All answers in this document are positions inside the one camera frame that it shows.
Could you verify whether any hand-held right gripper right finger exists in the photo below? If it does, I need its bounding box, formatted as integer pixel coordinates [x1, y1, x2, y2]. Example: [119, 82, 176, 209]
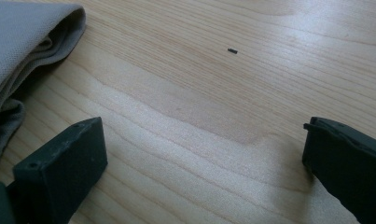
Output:
[301, 117, 376, 224]

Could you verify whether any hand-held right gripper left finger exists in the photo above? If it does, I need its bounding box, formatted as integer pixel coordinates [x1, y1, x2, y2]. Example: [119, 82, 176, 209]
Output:
[6, 117, 108, 224]

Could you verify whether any grey cloth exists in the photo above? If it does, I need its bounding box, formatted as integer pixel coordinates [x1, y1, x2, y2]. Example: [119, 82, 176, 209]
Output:
[0, 0, 87, 181]

